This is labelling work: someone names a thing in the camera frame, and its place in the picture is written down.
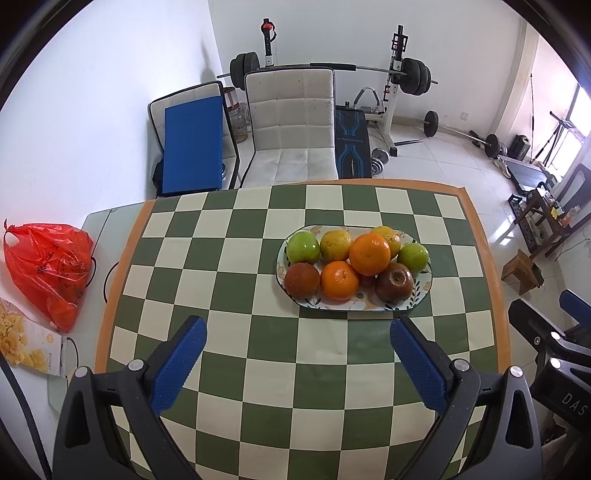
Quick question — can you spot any dark red apple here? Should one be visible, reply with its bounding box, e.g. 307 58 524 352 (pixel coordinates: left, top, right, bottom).
375 263 415 303

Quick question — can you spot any yellow pear-shaped citrus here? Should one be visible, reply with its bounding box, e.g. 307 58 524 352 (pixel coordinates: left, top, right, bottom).
370 225 402 259

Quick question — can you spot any clear water jug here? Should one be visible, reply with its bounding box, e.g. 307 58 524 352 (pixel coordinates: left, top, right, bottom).
224 87 249 143

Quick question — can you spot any dark red round fruit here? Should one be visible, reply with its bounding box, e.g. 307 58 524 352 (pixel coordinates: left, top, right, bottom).
283 262 321 299

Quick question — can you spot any black blue exercise mat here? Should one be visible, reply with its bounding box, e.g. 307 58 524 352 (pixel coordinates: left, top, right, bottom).
335 106 372 179

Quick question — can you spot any floral oval ceramic plate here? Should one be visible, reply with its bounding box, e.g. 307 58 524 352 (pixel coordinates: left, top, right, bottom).
276 225 433 312

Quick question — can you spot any black tripod stand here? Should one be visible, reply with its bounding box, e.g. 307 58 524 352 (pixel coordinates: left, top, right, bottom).
530 111 585 168

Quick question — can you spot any bright orange fruit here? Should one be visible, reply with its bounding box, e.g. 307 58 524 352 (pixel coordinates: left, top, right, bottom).
321 260 359 302

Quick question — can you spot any green apple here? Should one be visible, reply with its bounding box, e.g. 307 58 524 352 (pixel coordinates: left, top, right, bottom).
397 243 430 274
287 230 321 265

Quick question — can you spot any yellow snack box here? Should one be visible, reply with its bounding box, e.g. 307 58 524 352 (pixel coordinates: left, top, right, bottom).
0 299 65 377

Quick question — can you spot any small wooden stool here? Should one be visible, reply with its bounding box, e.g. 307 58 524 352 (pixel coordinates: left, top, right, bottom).
501 249 544 295

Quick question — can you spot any white squat rack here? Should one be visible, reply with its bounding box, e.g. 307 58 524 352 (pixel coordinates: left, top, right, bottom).
355 25 408 157

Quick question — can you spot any barbell with black plates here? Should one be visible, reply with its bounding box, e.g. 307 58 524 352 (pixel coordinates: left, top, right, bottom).
217 52 439 96

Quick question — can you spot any small dumbbell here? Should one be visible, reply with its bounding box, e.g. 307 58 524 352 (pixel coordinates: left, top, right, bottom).
370 148 391 177

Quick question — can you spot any white padded chair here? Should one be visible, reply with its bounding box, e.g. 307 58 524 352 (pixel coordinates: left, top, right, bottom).
240 68 339 188

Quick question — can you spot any floor barbell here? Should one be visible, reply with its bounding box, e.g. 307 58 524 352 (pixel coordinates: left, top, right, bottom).
421 109 502 160

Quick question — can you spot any black speaker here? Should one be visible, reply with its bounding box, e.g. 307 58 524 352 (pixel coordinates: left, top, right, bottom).
507 134 531 161

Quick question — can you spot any red plastic bag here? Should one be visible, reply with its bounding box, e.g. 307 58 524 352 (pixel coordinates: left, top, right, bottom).
3 223 93 333

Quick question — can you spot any large yellow orange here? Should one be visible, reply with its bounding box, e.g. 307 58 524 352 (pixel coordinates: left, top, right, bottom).
320 229 353 263

